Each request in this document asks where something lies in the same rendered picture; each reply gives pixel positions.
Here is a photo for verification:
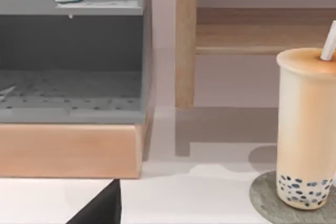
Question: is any pale wooden drawer front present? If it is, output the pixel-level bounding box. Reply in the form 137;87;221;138
0;115;150;179

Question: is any grey round coaster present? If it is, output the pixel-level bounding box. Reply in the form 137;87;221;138
248;169;336;224

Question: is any white drinking straw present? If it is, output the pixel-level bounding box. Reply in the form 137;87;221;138
320;20;336;61

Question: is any bubble tea cup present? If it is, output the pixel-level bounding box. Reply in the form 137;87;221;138
276;47;336;210

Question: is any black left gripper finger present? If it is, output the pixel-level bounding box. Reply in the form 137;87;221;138
65;178;122;224

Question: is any grey pierced drawer inside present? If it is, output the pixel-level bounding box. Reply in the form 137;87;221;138
0;0;145;124

